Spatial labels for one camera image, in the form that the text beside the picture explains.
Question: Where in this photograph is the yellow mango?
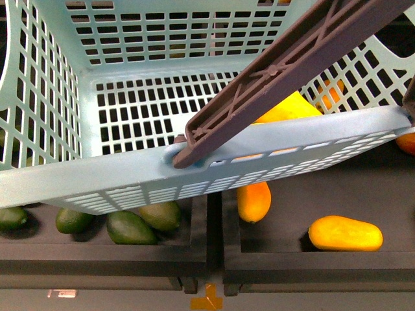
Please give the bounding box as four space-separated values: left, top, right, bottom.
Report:
254 91 322 124
308 215 383 251

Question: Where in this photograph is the light blue plastic basket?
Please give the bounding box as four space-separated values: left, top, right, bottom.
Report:
1 1 414 214

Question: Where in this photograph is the brown plastic basket handle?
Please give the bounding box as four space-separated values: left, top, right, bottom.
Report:
173 0 414 168

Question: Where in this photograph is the orange mango under basket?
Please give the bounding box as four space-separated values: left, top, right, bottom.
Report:
237 181 272 223

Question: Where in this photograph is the yellow mango in tray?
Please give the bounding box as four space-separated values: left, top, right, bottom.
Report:
308 215 383 251

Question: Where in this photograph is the green avocado pale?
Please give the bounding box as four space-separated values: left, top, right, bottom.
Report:
138 201 182 231

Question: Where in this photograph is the green avocado left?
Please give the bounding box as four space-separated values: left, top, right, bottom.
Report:
55 208 95 234

